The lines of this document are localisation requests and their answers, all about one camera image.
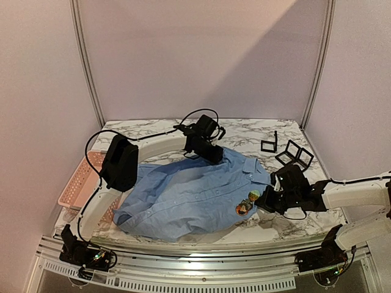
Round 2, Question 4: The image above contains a blue button-up shirt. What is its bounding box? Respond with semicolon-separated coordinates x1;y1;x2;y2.
114;148;271;242

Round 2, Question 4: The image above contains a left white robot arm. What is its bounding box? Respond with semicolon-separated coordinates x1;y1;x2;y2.
61;115;225;265

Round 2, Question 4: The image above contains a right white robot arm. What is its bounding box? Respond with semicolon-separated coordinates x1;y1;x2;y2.
255;165;390;266

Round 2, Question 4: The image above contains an orange portrait round brooch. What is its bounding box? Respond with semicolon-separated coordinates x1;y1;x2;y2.
235;204;252;216

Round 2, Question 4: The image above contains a pink plastic basket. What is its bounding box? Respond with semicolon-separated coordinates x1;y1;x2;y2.
57;151;119;225

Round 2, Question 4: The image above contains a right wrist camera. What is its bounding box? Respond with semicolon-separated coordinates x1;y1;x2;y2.
270;172;283;192

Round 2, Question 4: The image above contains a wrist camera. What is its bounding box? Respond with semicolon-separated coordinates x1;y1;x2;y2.
270;172;283;192
212;126;226;145

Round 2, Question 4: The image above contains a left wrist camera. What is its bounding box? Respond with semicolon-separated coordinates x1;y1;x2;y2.
212;126;226;145

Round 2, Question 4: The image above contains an open black frame box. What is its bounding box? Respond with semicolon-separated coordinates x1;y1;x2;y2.
275;140;315;172

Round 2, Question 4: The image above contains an upright black frame box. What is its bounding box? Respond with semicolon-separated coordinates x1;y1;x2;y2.
260;131;278;153

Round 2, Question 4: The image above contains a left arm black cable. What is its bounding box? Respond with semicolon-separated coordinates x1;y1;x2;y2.
76;108;221;242

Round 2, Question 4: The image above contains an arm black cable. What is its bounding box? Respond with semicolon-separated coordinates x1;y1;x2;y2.
282;175;391;220
76;108;221;242

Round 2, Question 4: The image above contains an aluminium front rail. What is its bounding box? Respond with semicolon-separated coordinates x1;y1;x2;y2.
27;237;381;292

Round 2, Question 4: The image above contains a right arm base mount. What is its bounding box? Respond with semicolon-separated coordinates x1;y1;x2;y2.
294;244;357;286

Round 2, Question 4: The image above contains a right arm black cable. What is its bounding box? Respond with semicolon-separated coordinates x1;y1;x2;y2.
282;175;391;220

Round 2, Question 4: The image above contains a right aluminium corner post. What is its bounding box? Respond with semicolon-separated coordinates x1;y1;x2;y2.
300;0;336;131

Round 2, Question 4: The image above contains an aluminium corner post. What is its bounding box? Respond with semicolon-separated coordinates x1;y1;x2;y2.
69;0;106;128
300;0;336;131

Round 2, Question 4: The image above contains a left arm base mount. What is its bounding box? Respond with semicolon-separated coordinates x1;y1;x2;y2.
59;224;118;281

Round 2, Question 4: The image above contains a left aluminium corner post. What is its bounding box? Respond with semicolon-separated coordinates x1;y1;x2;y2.
69;0;106;128

